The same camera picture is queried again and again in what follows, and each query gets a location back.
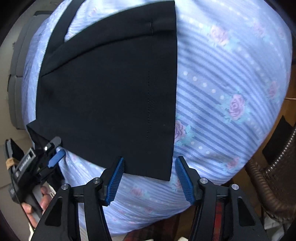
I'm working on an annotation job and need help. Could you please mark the person's left hand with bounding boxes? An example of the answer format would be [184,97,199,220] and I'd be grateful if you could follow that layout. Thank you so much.
[21,185,56,229]

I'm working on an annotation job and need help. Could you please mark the brown wicker chair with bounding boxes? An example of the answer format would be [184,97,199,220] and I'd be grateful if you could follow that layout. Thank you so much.
[245,128,295,222]

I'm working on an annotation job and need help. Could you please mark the black pants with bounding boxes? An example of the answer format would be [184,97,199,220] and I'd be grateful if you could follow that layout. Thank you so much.
[27,1,177,181]

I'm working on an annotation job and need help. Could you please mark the blue floral bed sheet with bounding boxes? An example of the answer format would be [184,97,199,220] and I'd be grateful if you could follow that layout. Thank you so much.
[22,1,292,237]

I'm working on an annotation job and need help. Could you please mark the grey padded headboard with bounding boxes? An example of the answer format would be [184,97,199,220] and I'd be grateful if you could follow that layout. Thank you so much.
[7,11,52,130]

